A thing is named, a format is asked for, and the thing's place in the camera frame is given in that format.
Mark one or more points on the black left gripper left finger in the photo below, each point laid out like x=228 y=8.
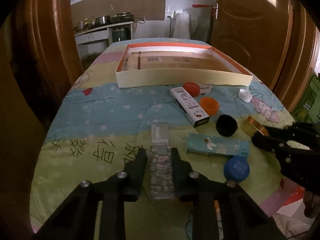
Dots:
x=122 y=187

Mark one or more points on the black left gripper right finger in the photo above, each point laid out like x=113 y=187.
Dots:
x=192 y=187

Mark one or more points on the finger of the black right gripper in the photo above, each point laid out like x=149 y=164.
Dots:
x=277 y=131
x=276 y=144

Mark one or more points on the clear patterned rectangular box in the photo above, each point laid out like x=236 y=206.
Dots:
x=160 y=163

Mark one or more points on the blue bottle cap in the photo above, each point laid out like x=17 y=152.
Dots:
x=237 y=169

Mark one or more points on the black round cap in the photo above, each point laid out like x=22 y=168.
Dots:
x=226 y=125

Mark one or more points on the white bottle cap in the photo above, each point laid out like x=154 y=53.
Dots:
x=245 y=95

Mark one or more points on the orange bottle cap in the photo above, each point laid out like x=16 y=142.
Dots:
x=210 y=105

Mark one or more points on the green printed bag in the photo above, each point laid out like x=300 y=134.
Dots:
x=308 y=108

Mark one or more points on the teal rectangular box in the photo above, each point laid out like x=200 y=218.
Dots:
x=206 y=145

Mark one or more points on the cartoon patterned quilt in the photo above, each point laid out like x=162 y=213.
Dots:
x=100 y=127

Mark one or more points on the white cartoon rectangular box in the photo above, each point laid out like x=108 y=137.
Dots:
x=196 y=115

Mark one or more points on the red bottle cap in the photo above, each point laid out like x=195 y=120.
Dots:
x=192 y=88

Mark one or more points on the brown wooden door right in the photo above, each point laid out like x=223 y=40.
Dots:
x=276 y=40

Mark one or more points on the brown wooden door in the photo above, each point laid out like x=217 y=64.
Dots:
x=276 y=40
x=45 y=60

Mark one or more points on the large orange-rimmed cardboard tray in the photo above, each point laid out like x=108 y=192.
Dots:
x=173 y=63

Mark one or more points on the white covered standing object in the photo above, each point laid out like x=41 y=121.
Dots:
x=181 y=26

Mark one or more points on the white kitchen counter cabinet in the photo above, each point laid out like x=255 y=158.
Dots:
x=100 y=34

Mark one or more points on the brown wooden door left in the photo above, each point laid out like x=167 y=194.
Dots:
x=45 y=60

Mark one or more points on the dark green appliance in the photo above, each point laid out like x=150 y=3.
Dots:
x=121 y=34

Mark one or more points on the metal cooking pot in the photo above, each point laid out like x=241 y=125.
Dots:
x=103 y=20

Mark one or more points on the black gas stove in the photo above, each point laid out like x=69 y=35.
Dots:
x=122 y=17

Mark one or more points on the brown cardboard wall panel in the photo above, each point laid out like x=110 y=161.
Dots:
x=149 y=10

